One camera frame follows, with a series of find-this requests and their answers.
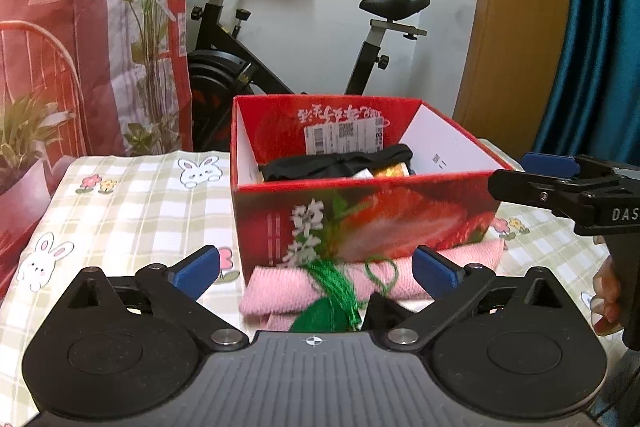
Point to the red strawberry cardboard box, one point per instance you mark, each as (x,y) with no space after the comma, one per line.
(444,203)

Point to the black eye mask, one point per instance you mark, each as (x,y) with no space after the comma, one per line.
(334,165)

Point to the green checkered bunny tablecloth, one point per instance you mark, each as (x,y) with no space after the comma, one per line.
(121,214)

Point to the right hand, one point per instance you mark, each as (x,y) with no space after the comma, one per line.
(604,306)

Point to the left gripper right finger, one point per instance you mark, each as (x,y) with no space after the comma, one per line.
(455,291)

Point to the orange wooden door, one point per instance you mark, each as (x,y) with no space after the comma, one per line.
(514,49)

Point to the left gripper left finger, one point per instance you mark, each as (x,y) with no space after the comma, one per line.
(174,291)

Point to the pink knitted cloth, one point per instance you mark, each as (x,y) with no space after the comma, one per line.
(350,286)

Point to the red printed backdrop cloth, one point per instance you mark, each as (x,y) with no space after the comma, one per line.
(82,78)

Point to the orange floral oven mitt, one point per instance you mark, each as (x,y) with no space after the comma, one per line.
(394,171)

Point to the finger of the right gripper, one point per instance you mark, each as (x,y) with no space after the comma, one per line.
(550,165)

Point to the white shipping label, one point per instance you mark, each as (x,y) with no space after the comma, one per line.
(361,135)

